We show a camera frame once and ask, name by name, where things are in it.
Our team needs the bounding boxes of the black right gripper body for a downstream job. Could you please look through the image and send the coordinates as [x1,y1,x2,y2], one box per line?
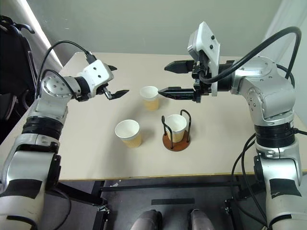
[191,51,213,104]

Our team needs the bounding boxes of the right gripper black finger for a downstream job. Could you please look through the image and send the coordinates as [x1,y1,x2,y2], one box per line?
[164,60,194,75]
[157,86,195,102]

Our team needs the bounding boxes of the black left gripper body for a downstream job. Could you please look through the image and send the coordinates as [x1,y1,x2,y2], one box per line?
[92,83,110,96]

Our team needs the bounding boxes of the ribbed tan paper cup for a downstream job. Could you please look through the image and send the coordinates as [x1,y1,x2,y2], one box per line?
[115,119,143,149]
[140,85,160,112]
[165,114,188,144]

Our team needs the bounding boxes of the black chair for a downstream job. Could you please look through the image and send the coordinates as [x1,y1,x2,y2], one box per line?
[0,15,41,122]

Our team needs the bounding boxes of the black floor tape strip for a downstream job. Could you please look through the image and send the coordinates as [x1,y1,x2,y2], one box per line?
[151,198,196,206]

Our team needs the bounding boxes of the dark rounded robot foot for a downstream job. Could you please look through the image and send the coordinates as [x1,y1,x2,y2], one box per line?
[130,209,163,230]
[189,208,213,230]

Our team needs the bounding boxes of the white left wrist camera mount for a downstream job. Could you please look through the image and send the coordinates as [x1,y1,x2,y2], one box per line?
[83,59,115,98]

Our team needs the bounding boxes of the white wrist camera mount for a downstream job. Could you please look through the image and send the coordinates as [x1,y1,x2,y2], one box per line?
[83,59,115,98]
[187,21,222,97]

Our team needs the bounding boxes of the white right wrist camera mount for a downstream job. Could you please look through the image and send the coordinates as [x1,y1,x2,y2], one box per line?
[187,21,222,97]

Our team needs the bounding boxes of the black wire cup holder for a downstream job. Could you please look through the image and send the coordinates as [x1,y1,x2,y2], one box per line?
[161,109,192,152]

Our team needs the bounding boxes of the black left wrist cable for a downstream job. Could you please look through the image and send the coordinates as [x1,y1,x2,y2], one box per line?
[35,40,97,99]

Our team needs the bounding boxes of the thick black right wrist cable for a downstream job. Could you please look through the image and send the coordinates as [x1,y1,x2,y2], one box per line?
[198,26,302,84]

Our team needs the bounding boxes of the long black hanging cable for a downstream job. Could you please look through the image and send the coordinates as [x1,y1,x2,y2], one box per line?
[231,133,257,199]
[241,140,268,228]

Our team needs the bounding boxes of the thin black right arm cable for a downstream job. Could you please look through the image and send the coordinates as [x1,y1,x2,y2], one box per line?
[275,63,296,87]

